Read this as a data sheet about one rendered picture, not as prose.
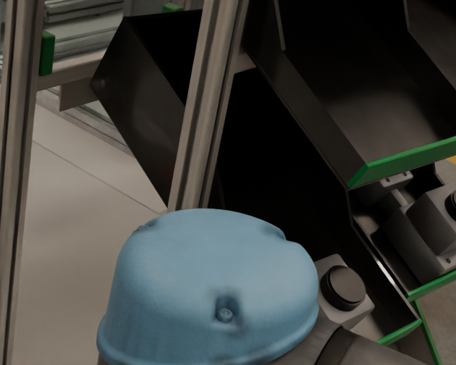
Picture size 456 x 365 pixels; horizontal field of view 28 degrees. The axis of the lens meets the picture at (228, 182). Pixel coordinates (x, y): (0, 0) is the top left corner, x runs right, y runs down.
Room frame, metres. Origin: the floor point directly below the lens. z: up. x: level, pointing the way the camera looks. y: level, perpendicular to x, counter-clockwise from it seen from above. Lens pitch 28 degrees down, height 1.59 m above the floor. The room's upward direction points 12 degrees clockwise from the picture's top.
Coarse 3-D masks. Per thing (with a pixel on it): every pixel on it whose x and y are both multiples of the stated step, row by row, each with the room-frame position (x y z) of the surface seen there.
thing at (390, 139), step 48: (288, 0) 0.61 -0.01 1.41; (336, 0) 0.64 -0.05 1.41; (384, 0) 0.63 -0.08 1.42; (288, 48) 0.56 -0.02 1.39; (336, 48) 0.59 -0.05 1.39; (384, 48) 0.62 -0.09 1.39; (288, 96) 0.51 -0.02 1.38; (336, 96) 0.54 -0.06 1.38; (384, 96) 0.57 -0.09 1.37; (432, 96) 0.59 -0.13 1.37; (336, 144) 0.48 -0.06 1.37; (384, 144) 0.52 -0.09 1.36; (432, 144) 0.51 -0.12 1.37
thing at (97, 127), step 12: (168, 0) 1.38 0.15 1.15; (180, 0) 1.37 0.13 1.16; (0, 72) 1.57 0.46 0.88; (36, 96) 1.52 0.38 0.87; (48, 96) 1.50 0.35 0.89; (48, 108) 1.50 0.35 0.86; (72, 108) 1.47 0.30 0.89; (72, 120) 1.47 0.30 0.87; (84, 120) 1.45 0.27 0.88; (96, 120) 1.44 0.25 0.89; (96, 132) 1.44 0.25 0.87; (108, 132) 1.42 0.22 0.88; (120, 144) 1.41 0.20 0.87; (132, 156) 1.39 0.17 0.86
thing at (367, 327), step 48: (144, 48) 0.60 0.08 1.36; (192, 48) 0.69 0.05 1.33; (96, 96) 0.63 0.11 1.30; (144, 96) 0.60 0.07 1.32; (240, 96) 0.71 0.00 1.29; (144, 144) 0.59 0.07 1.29; (240, 144) 0.66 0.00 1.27; (288, 144) 0.67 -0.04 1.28; (240, 192) 0.61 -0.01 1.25; (288, 192) 0.64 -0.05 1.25; (336, 192) 0.63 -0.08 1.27; (288, 240) 0.59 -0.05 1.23; (336, 240) 0.62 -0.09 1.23; (384, 288) 0.58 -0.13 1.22; (384, 336) 0.56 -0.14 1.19
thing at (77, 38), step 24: (0, 0) 1.60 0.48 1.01; (48, 0) 1.53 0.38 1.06; (72, 0) 1.50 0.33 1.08; (96, 0) 1.47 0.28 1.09; (120, 0) 1.45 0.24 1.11; (144, 0) 1.42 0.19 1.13; (192, 0) 1.42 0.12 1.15; (0, 24) 1.60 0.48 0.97; (48, 24) 1.53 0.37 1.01; (72, 24) 1.50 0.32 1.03; (96, 24) 1.47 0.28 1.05; (0, 48) 1.59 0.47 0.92; (72, 48) 1.50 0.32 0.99; (96, 48) 1.47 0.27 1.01
